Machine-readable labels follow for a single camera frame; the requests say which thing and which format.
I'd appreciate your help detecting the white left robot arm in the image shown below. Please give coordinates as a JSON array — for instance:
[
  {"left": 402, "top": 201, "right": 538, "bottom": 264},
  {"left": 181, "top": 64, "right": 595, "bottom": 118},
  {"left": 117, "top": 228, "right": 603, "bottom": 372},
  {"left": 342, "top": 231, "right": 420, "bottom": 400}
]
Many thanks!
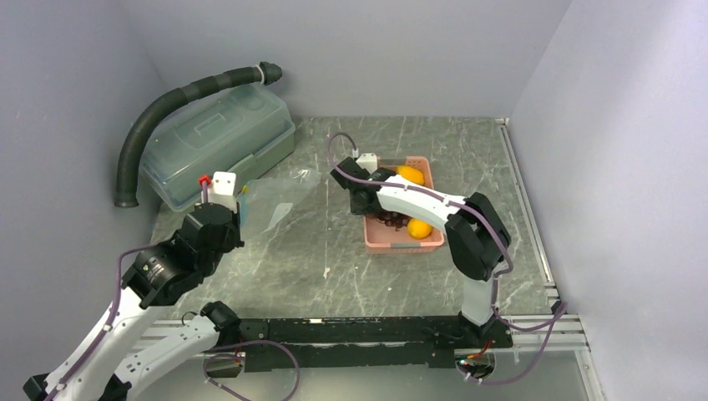
[{"left": 23, "top": 202, "right": 244, "bottom": 400}]

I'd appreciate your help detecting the yellow lemon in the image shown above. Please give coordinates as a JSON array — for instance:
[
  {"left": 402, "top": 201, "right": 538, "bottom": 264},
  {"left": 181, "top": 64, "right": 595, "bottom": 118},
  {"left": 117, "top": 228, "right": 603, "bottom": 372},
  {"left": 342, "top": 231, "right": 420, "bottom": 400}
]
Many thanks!
[{"left": 406, "top": 218, "right": 432, "bottom": 240}]

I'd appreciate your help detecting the yellow bell pepper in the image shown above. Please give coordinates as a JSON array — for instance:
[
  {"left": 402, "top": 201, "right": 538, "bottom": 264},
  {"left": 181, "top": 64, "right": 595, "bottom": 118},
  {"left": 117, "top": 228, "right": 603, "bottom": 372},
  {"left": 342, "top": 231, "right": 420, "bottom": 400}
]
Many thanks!
[{"left": 395, "top": 165, "right": 426, "bottom": 185}]

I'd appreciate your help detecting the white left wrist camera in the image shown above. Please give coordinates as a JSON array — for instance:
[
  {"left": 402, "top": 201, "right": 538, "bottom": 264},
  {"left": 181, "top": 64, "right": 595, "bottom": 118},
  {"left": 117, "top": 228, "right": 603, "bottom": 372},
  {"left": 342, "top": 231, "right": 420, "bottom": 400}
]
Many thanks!
[{"left": 198, "top": 171, "right": 237, "bottom": 211}]

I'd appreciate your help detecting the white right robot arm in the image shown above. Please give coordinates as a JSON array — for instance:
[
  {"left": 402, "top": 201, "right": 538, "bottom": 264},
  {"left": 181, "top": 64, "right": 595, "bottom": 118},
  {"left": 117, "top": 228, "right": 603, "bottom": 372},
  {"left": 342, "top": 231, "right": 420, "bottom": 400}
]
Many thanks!
[{"left": 331, "top": 157, "right": 513, "bottom": 347}]

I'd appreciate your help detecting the grey green storage box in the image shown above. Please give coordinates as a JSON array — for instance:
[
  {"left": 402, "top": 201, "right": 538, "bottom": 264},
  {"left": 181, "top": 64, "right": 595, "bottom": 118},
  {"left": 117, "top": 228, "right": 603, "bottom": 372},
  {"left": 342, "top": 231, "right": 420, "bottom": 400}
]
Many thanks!
[{"left": 139, "top": 84, "right": 296, "bottom": 211}]

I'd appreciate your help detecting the aluminium rail frame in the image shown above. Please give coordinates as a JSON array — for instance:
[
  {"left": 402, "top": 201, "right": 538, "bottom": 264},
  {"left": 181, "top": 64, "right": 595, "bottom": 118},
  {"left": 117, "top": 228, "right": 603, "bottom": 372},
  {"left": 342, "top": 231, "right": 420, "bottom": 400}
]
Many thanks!
[{"left": 132, "top": 315, "right": 588, "bottom": 355}]

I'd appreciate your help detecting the clear zip top bag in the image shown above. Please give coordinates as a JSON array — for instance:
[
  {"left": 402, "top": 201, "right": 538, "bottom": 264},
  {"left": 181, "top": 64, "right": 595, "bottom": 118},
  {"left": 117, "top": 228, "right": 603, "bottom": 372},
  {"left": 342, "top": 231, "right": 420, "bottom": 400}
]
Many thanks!
[{"left": 237, "top": 168, "right": 321, "bottom": 241}]

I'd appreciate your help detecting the pink plastic basket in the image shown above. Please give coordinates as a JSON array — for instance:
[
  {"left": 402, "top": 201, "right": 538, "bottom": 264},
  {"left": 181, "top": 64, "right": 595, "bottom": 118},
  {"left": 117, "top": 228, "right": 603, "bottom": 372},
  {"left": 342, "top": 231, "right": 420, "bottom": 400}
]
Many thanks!
[{"left": 363, "top": 155, "right": 445, "bottom": 254}]

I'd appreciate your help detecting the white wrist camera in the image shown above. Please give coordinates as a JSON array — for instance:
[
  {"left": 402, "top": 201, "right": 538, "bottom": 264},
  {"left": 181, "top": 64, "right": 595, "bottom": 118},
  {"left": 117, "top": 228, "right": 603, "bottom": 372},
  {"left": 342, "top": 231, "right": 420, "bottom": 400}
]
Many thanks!
[
  {"left": 356, "top": 153, "right": 379, "bottom": 174},
  {"left": 198, "top": 171, "right": 237, "bottom": 211}
]

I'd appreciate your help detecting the black corrugated hose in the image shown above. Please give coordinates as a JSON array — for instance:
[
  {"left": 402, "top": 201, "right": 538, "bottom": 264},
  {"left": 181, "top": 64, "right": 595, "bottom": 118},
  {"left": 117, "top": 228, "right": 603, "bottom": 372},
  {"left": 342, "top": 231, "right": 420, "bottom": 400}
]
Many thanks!
[{"left": 114, "top": 61, "right": 283, "bottom": 209}]

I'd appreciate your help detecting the dark purple grape bunch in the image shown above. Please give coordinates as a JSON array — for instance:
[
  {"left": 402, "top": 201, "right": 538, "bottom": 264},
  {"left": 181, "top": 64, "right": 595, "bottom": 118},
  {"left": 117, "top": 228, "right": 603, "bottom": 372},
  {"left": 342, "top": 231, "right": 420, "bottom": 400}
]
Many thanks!
[{"left": 375, "top": 211, "right": 410, "bottom": 231}]

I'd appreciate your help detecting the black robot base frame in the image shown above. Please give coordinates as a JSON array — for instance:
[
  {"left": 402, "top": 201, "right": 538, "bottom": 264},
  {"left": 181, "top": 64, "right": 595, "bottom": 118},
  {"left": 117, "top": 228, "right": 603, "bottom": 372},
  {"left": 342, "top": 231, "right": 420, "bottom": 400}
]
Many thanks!
[{"left": 199, "top": 302, "right": 513, "bottom": 373}]

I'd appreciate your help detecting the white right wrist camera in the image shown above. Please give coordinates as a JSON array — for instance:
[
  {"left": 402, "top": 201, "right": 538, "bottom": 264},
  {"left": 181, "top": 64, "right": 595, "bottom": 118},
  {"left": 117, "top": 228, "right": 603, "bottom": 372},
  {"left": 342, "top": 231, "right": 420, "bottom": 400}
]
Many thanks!
[{"left": 356, "top": 153, "right": 379, "bottom": 174}]

